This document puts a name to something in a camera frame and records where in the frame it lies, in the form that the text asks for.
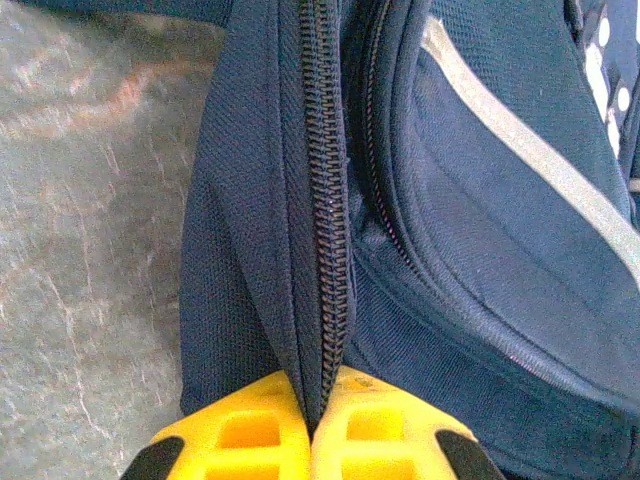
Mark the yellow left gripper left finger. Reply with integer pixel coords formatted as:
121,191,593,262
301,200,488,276
119,370,314,480

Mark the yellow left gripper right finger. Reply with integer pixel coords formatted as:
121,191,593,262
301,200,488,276
310,364,506,480

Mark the navy blue backpack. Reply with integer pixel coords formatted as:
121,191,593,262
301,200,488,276
179,0,640,480

